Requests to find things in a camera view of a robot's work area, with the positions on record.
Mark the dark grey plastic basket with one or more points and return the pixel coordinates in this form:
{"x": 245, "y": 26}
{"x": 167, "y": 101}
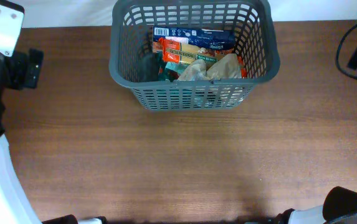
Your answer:
{"x": 134, "y": 66}

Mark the green Nescafe coffee bag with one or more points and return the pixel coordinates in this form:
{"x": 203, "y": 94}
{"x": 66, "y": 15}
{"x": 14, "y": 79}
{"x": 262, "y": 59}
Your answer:
{"x": 164, "y": 73}

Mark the beige bread bag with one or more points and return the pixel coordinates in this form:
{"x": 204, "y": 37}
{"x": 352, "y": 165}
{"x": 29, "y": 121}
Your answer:
{"x": 229, "y": 67}

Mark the mint green small packet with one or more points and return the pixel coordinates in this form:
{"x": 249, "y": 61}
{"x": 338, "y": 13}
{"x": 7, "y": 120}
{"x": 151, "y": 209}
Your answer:
{"x": 176, "y": 67}

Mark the blue rectangular carton box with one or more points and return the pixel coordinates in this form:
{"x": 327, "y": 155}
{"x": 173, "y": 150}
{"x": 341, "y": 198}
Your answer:
{"x": 206, "y": 38}

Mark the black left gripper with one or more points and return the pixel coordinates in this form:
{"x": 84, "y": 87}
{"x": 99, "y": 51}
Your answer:
{"x": 18, "y": 77}

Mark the yellow orange snack packet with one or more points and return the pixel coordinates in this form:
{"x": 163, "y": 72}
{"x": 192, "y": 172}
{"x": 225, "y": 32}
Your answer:
{"x": 186, "y": 54}

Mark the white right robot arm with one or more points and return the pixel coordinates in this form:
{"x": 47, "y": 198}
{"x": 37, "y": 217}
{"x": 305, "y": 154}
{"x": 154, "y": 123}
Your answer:
{"x": 340, "y": 205}

